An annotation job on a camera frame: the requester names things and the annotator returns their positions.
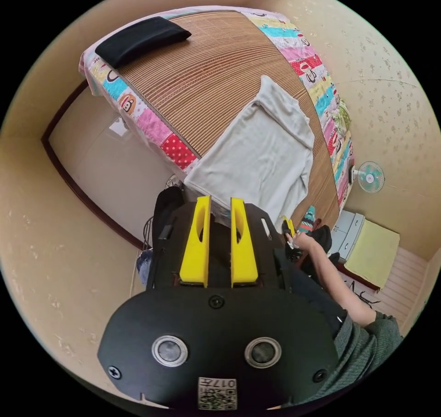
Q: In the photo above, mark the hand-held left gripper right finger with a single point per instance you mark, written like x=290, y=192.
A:
x=244, y=255

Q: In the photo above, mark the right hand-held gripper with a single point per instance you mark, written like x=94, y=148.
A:
x=286, y=227

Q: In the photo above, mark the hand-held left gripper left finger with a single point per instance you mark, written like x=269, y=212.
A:
x=200, y=251

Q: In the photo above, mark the white long sleeve shirt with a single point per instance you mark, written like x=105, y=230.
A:
x=255, y=158

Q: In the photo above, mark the person's right forearm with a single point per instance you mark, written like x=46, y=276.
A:
x=330, y=279

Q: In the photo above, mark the person's right hand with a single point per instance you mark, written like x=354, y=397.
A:
x=301, y=241

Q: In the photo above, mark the pale cupboard with yellow cushion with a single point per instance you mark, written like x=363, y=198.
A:
x=351, y=232

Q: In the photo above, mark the black bag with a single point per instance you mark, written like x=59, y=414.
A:
x=167, y=200

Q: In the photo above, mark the small teal fan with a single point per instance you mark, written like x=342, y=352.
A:
x=370, y=177

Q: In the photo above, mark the person's body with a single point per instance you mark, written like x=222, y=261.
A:
x=365, y=355

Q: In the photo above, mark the bed with woven mat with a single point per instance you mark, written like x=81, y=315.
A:
x=206, y=79

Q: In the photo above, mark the black pillow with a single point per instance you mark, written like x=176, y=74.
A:
x=141, y=40

